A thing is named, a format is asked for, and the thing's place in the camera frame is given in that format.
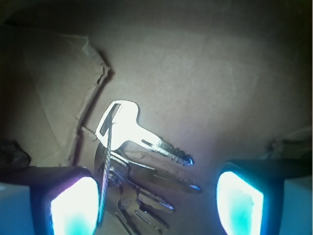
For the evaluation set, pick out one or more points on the silver key bunch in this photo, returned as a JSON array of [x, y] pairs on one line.
[[127, 200]]

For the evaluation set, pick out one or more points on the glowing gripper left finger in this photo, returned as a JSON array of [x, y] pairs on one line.
[[48, 201]]

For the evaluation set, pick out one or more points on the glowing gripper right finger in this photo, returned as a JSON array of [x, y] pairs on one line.
[[266, 197]]

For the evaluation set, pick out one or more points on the brown paper bag tray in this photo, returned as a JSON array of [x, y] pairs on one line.
[[221, 79]]

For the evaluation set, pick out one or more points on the brown rock lump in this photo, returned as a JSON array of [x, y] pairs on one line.
[[12, 156]]

